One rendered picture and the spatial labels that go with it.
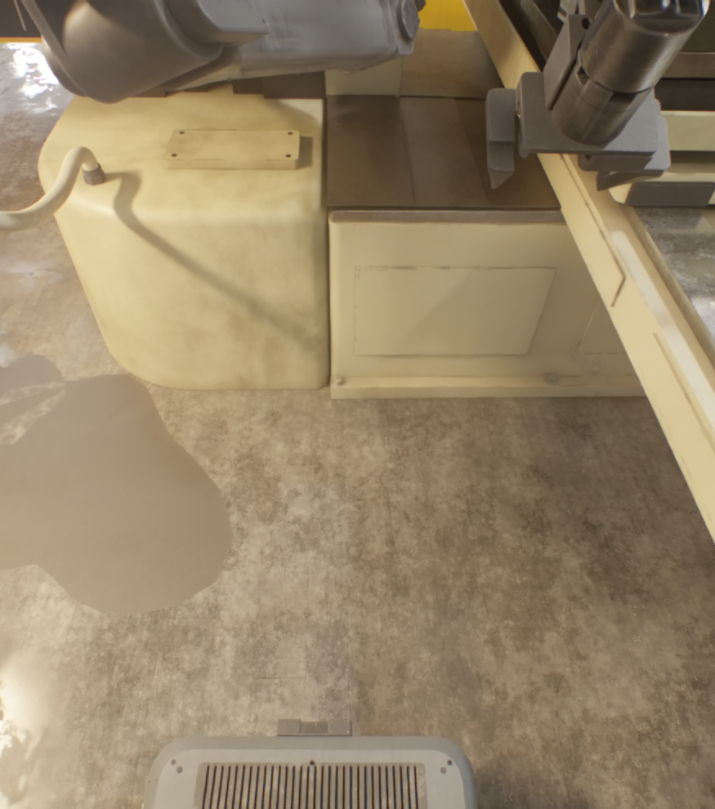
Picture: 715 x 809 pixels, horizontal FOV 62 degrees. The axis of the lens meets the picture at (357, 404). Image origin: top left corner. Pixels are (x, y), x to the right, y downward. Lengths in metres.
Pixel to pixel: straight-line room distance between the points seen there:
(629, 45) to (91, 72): 0.31
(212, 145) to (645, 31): 1.35
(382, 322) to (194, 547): 0.75
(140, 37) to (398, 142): 1.37
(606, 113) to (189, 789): 1.04
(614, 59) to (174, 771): 1.07
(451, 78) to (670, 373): 1.34
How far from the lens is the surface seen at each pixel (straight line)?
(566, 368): 1.89
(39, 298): 2.36
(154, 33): 0.37
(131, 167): 1.68
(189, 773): 1.13
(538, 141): 0.50
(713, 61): 1.29
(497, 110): 0.53
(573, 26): 0.50
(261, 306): 1.61
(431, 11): 3.77
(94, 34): 0.39
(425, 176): 1.57
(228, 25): 0.38
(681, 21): 0.45
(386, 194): 1.48
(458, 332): 1.69
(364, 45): 0.63
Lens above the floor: 1.35
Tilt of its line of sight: 49 degrees down
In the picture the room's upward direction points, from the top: 2 degrees clockwise
